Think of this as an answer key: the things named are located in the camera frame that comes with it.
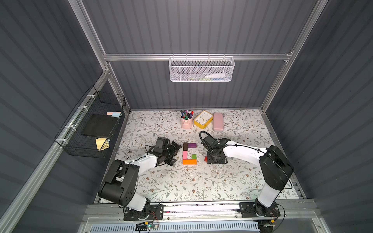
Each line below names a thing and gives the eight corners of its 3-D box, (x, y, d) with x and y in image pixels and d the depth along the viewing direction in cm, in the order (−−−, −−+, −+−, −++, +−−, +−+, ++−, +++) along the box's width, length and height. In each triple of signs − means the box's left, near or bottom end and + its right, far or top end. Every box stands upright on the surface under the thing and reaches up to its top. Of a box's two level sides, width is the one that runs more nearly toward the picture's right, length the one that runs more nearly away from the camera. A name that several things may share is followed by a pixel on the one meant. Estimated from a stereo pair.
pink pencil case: (213, 131, 109) (214, 128, 106) (213, 115, 120) (213, 112, 117) (223, 132, 108) (224, 129, 106) (222, 116, 119) (223, 112, 116)
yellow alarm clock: (193, 123, 114) (193, 120, 112) (203, 113, 121) (203, 110, 119) (205, 130, 110) (205, 127, 107) (214, 119, 117) (215, 116, 114)
